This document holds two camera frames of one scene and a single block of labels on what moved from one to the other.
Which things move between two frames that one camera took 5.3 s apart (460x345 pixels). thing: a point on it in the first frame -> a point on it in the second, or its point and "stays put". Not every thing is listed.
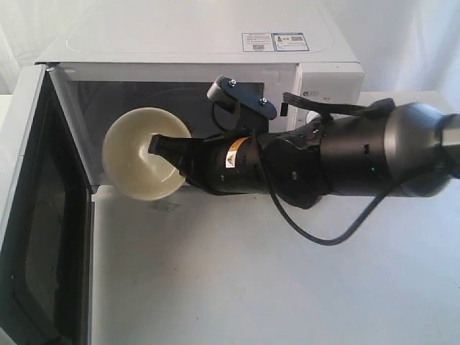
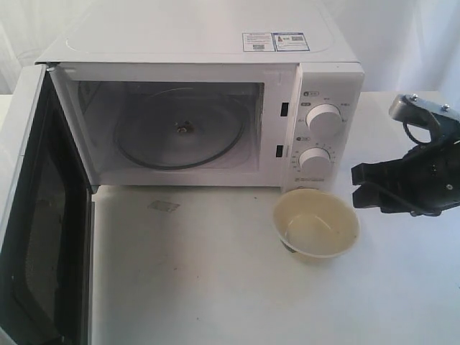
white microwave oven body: (108, 57) stays put
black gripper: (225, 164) -> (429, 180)
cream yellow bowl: (127, 161) -> (315, 223)
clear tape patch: (164, 205) stays put
